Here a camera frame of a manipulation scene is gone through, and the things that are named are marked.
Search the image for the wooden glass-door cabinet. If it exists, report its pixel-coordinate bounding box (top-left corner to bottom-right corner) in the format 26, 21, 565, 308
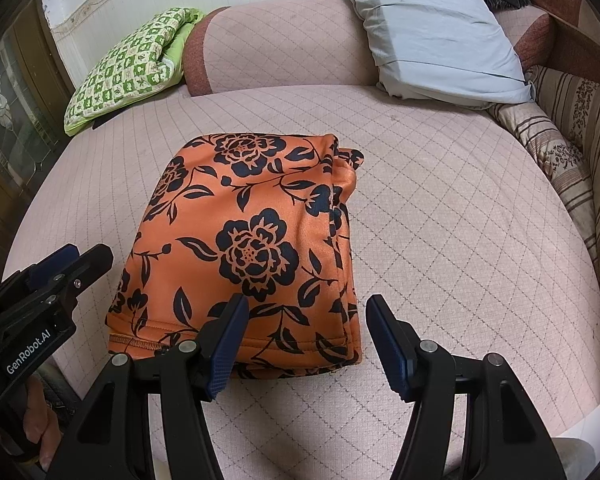
0, 14, 74, 281

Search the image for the orange black floral garment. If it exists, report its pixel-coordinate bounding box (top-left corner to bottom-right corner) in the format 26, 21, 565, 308
105, 131, 366, 380

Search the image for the light blue pillow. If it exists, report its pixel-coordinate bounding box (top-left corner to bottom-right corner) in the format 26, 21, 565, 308
332, 0, 537, 111

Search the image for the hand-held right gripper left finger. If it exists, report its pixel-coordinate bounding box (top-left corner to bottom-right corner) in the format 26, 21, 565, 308
45, 293, 251, 480

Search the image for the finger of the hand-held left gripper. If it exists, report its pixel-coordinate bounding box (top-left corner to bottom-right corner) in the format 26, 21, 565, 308
40, 243, 114, 318
2, 243, 80, 306

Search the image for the striped floral beige cushion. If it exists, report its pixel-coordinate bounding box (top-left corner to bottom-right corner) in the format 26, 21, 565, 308
487, 64, 600, 307

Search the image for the green checked cushion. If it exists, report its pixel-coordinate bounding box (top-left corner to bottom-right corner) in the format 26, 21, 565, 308
63, 7, 207, 137

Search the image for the person's left hand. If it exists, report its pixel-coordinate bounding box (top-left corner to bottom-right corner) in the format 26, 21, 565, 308
0, 374, 64, 469

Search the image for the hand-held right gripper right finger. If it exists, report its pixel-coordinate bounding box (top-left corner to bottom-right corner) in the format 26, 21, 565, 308
365, 294, 569, 480

